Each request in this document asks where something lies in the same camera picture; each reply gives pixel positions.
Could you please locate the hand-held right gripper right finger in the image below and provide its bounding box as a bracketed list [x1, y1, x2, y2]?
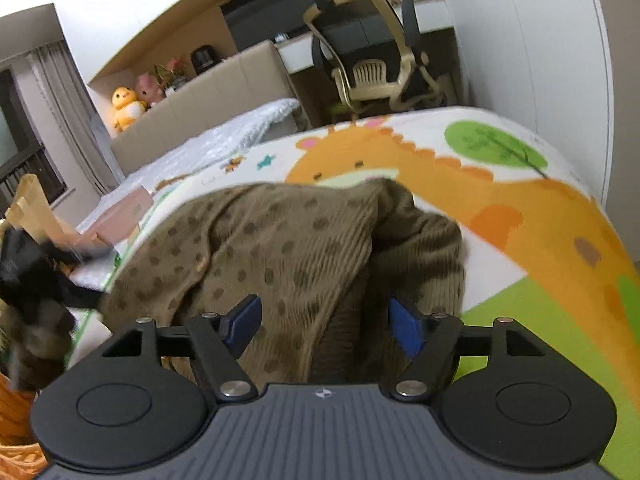
[388, 297, 544, 403]

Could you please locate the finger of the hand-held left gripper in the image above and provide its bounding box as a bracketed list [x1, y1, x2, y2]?
[42, 241, 114, 267]
[56, 275, 109, 311]

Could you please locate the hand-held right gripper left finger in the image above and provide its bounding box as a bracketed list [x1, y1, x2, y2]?
[102, 294, 262, 403]

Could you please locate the brown spotted knit garment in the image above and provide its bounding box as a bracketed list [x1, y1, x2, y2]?
[99, 177, 469, 387]

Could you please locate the wooden rack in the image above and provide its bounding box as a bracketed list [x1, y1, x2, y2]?
[4, 173, 77, 247]

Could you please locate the pink cardboard box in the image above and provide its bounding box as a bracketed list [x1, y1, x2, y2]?
[94, 186, 154, 247]

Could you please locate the black window railing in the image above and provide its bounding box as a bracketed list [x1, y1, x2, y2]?
[0, 142, 67, 207]

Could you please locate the orange woven basket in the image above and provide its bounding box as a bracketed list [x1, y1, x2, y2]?
[0, 370, 52, 480]

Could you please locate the grey curtain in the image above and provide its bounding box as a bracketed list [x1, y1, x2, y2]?
[27, 41, 127, 197]

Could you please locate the yellow chick plush toy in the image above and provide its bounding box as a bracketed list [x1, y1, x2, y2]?
[110, 86, 150, 134]

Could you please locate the giraffe printed play mat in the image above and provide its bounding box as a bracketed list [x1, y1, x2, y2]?
[69, 106, 640, 480]

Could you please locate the pink plush toy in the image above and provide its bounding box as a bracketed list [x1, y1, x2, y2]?
[135, 72, 166, 107]

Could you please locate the potted plant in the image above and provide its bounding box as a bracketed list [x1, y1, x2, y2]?
[154, 57, 189, 95]

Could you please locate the beige bed headboard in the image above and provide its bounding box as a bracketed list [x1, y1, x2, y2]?
[109, 40, 311, 187]

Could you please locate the white desk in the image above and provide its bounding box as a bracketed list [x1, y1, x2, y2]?
[274, 24, 457, 77]

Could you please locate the black and beige office chair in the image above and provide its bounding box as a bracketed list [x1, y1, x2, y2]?
[302, 0, 452, 112]

